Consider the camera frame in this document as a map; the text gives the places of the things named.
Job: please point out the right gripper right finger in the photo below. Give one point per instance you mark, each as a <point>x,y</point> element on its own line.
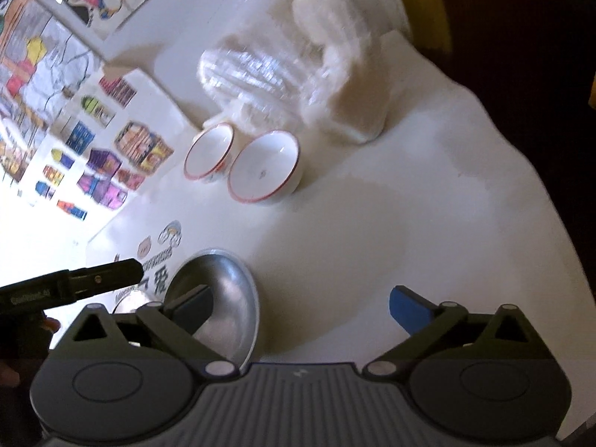
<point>430,327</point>

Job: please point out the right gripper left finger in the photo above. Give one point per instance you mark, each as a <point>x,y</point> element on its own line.
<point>171,327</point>

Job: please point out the shallow stainless steel plate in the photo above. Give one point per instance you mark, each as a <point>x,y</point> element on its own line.
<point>232,330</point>

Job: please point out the white bowl red rim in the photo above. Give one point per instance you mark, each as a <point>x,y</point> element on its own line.
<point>267,170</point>
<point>212,154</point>

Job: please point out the person's left hand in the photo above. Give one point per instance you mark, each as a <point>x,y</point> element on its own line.
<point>24,346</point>

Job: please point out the poster with coloured houses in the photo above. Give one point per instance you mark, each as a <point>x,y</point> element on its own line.
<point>117,137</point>

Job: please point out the plastic bag of white goods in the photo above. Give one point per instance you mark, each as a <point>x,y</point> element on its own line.
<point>299,65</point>

